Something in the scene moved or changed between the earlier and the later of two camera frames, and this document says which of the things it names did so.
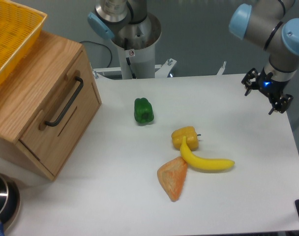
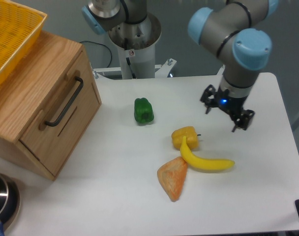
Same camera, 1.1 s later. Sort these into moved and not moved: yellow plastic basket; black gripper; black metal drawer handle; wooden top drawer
Moved: black gripper
Not moved: wooden top drawer; black metal drawer handle; yellow plastic basket
